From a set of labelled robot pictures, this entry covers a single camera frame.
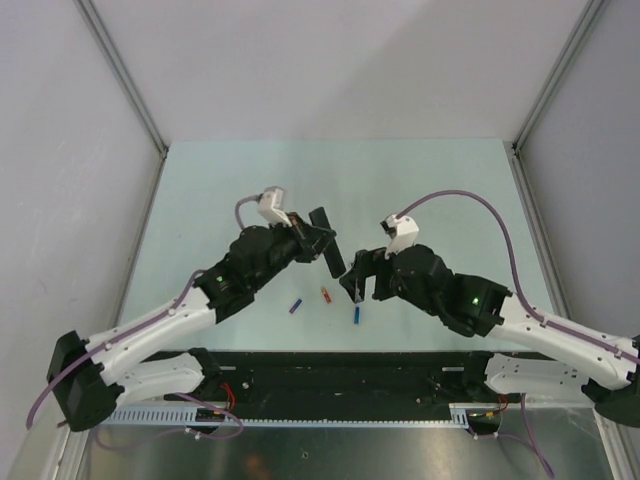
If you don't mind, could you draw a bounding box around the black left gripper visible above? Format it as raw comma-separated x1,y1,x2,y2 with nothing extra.
250,212,334,290

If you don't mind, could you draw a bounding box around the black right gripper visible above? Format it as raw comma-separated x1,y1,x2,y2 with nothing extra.
339,246,440,316

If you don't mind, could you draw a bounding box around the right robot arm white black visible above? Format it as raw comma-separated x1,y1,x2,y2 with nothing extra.
339,245,639,428

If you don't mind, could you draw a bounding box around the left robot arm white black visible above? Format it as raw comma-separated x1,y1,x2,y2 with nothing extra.
44,207,336,432

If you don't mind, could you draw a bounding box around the red orange AAA battery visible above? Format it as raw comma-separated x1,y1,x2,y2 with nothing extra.
321,287,332,304

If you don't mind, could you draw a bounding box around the purple AAA battery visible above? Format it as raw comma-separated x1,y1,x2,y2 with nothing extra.
289,298,302,314

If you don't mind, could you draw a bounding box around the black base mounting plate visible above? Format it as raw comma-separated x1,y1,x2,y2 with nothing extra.
193,349,520,403

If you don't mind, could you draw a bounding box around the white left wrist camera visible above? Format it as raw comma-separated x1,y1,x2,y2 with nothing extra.
257,186,291,227

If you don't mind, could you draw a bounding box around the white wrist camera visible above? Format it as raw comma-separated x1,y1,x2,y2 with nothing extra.
257,186,291,227
381,214,419,257

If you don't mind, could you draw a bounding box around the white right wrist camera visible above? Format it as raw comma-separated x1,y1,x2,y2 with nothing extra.
381,214,419,257

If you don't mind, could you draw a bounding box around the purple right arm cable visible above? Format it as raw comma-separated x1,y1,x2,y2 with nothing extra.
397,188,640,476

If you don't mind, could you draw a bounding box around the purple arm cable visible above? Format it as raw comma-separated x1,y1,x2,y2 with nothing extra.
24,197,261,451
397,188,640,476

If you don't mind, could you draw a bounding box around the white slotted cable duct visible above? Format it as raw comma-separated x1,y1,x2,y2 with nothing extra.
102,403,469,429

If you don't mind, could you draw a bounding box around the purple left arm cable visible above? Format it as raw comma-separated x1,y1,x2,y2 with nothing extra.
24,197,261,451

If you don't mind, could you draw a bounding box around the left aluminium frame post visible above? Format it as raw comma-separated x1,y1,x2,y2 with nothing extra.
72,0,169,160

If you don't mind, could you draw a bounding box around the aluminium frame post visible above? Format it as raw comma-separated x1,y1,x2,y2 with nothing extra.
72,0,169,160
511,0,610,153

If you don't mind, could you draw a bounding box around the right aluminium frame post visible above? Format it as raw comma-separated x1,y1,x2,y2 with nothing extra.
511,0,610,153

